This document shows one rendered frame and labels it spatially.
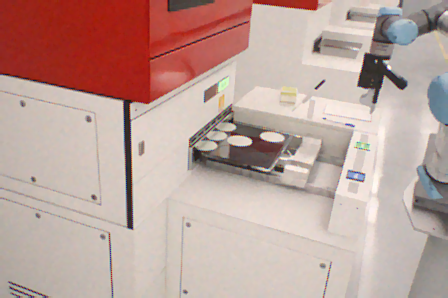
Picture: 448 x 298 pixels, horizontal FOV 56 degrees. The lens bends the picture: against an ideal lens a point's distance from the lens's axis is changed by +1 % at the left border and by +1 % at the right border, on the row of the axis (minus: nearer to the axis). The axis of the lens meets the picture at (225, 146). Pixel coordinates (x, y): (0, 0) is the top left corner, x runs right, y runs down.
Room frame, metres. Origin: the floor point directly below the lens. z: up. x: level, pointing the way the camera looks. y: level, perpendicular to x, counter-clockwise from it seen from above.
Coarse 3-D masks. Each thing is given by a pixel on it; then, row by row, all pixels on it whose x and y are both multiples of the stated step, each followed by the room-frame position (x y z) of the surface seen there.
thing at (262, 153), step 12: (228, 132) 1.62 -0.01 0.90; (240, 132) 1.63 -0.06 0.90; (252, 132) 1.64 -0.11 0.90; (264, 132) 1.65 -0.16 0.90; (276, 132) 1.66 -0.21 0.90; (228, 144) 1.50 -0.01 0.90; (252, 144) 1.52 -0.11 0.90; (264, 144) 1.53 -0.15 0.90; (276, 144) 1.54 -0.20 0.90; (228, 156) 1.40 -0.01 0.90; (240, 156) 1.40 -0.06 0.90; (252, 156) 1.41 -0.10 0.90; (264, 156) 1.42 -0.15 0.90; (276, 156) 1.43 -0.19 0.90
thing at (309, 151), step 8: (304, 144) 1.60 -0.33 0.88; (312, 144) 1.61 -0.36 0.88; (296, 152) 1.52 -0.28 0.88; (304, 152) 1.53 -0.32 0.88; (312, 152) 1.53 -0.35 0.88; (312, 160) 1.46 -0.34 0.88; (288, 176) 1.32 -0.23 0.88; (288, 184) 1.31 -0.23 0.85; (296, 184) 1.30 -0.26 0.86; (304, 184) 1.29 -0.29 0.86
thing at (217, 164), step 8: (208, 160) 1.45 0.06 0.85; (216, 160) 1.45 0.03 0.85; (216, 168) 1.44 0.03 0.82; (224, 168) 1.43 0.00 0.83; (232, 168) 1.42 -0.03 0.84; (240, 168) 1.40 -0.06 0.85; (248, 176) 1.39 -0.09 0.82; (256, 176) 1.38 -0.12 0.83; (264, 176) 1.37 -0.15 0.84; (272, 176) 1.36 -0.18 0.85; (280, 176) 1.36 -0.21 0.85; (280, 184) 1.35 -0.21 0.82; (312, 184) 1.32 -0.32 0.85; (312, 192) 1.31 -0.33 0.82; (320, 192) 1.30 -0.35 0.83; (328, 192) 1.29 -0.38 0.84
